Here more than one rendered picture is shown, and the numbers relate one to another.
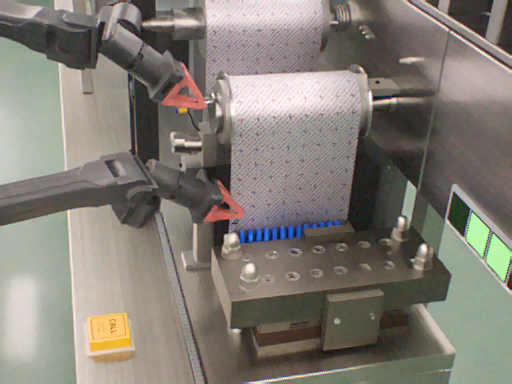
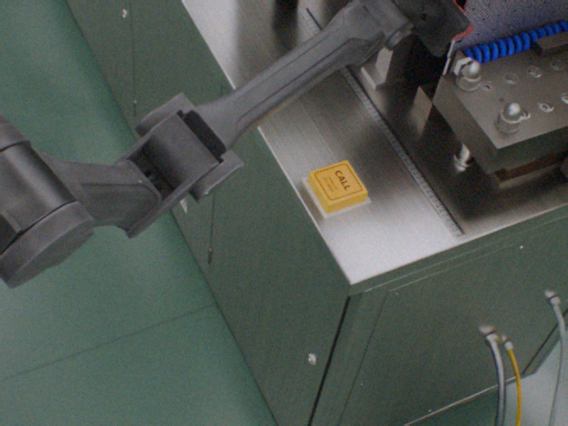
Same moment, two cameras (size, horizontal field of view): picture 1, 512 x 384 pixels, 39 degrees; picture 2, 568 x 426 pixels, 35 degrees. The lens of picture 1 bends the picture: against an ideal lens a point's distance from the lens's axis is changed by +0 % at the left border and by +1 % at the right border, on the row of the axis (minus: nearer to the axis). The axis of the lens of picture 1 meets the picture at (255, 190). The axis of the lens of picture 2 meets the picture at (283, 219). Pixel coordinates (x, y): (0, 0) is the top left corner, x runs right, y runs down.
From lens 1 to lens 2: 0.65 m
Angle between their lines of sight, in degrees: 27
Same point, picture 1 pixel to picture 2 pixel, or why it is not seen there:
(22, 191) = (304, 68)
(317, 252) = (554, 67)
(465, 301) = not seen: hidden behind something
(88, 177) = (356, 32)
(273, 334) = (518, 168)
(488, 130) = not seen: outside the picture
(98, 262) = not seen: hidden behind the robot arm
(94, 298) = (292, 142)
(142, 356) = (383, 210)
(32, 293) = (14, 70)
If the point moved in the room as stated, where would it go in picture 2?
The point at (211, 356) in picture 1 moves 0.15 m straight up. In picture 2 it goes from (454, 199) to (480, 137)
